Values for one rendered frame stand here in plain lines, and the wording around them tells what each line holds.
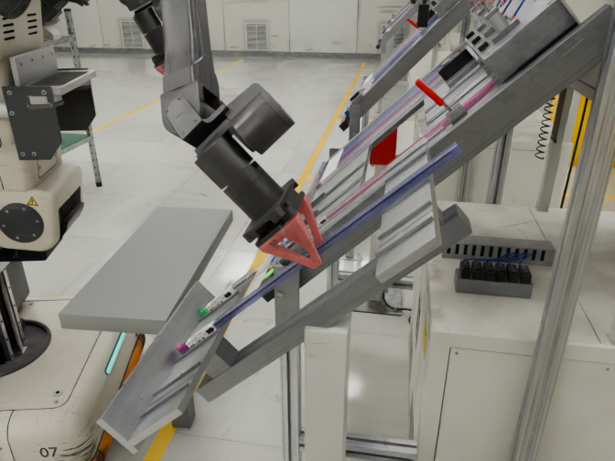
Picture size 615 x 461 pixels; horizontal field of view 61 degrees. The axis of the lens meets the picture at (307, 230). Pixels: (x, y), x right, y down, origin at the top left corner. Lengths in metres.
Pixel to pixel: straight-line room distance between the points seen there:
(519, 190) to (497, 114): 1.64
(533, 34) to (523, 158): 1.58
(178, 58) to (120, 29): 10.31
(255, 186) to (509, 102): 0.46
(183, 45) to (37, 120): 0.60
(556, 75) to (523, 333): 0.50
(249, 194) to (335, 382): 0.30
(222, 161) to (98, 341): 1.14
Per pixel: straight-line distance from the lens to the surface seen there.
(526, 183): 2.54
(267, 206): 0.65
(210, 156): 0.65
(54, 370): 1.64
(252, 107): 0.65
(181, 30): 0.76
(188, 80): 0.71
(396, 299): 2.31
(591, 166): 0.93
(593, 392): 1.23
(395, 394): 1.86
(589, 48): 0.93
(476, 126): 0.92
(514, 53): 0.95
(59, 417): 1.50
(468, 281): 1.21
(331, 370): 0.76
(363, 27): 9.75
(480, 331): 1.11
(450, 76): 1.26
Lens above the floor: 1.24
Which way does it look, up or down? 25 degrees down
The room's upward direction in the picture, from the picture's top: straight up
